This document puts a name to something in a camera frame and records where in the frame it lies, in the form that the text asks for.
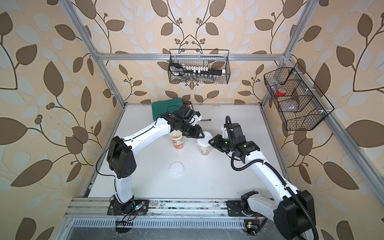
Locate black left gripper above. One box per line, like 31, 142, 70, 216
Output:
179, 120, 206, 139

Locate paper milk tea cup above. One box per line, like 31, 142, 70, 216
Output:
199, 145, 212, 156
169, 130, 184, 150

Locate white plastic cup lid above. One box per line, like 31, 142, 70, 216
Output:
198, 132, 213, 147

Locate clear plastic lid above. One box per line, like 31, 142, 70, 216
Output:
170, 162, 185, 177

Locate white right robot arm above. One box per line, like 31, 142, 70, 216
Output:
209, 116, 320, 240

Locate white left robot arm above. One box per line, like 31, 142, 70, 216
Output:
96, 105, 205, 215

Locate green plastic tool case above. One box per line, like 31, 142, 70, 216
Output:
151, 98, 184, 121

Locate red object in basket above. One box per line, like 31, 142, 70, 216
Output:
276, 88, 287, 97

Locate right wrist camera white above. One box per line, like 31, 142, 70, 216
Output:
221, 126, 229, 139

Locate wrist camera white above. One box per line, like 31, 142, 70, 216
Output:
190, 112, 202, 126
221, 126, 229, 139

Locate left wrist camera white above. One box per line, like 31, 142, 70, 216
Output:
190, 112, 202, 126

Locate black handled scissors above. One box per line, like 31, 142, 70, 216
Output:
168, 63, 185, 77

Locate black wire basket back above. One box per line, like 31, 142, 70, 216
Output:
168, 48, 231, 86

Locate black wire basket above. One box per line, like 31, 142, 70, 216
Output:
264, 63, 335, 131
168, 48, 231, 86

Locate black wire basket right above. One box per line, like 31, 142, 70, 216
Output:
264, 63, 335, 131

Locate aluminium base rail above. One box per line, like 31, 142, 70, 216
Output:
64, 197, 313, 230

